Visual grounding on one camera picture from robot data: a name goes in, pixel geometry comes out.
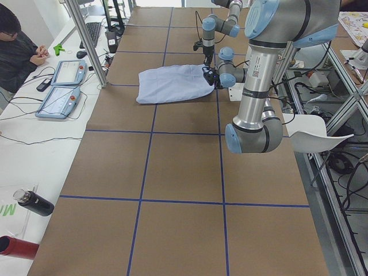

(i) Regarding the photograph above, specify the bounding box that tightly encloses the aluminium frame post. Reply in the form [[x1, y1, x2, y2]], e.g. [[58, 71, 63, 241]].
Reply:
[[65, 0, 107, 88]]

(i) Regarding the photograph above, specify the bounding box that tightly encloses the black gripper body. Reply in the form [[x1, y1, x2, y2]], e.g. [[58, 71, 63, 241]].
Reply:
[[202, 45, 214, 56], [202, 67, 221, 86]]

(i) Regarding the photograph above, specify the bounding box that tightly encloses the upper teach pendant tablet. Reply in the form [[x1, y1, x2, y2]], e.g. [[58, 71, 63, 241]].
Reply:
[[51, 59, 87, 86]]

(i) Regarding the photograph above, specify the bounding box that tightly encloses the lower teach pendant tablet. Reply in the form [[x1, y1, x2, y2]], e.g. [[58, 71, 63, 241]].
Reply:
[[35, 86, 81, 119]]

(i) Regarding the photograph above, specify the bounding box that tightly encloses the teach pendant tablet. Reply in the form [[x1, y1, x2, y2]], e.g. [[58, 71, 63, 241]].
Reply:
[[51, 59, 87, 86], [35, 86, 81, 119]]

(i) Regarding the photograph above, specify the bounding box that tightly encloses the green plastic tool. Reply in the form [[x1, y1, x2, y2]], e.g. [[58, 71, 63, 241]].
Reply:
[[53, 44, 65, 56]]

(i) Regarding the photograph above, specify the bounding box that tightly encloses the white plastic chair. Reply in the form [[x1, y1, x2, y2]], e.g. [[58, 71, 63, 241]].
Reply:
[[282, 113, 354, 154]]

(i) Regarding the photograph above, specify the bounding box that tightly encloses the black water bottle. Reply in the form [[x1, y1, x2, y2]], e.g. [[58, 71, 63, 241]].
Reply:
[[13, 189, 54, 216]]

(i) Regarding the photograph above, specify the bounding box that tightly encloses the red bottle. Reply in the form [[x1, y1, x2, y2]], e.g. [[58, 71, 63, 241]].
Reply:
[[1, 236, 39, 260]]

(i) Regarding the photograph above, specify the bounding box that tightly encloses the seated person in black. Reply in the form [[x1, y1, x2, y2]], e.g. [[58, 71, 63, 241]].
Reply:
[[1, 5, 49, 93]]

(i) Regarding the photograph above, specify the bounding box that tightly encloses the black phone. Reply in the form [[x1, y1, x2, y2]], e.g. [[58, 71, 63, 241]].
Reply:
[[36, 79, 52, 92]]

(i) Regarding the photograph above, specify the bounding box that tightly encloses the black keyboard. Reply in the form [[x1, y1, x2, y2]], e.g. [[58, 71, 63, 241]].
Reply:
[[86, 22, 101, 47]]

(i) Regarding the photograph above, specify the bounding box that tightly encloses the black computer mouse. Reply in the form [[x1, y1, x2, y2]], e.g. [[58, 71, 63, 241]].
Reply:
[[76, 51, 87, 59]]

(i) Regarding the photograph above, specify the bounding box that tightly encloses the blue striped button shirt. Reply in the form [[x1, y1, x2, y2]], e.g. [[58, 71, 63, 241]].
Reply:
[[136, 64, 214, 104]]

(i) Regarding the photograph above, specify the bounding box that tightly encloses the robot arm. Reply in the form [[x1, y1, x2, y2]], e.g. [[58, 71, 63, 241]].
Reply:
[[217, 1, 341, 154], [200, 0, 243, 67]]

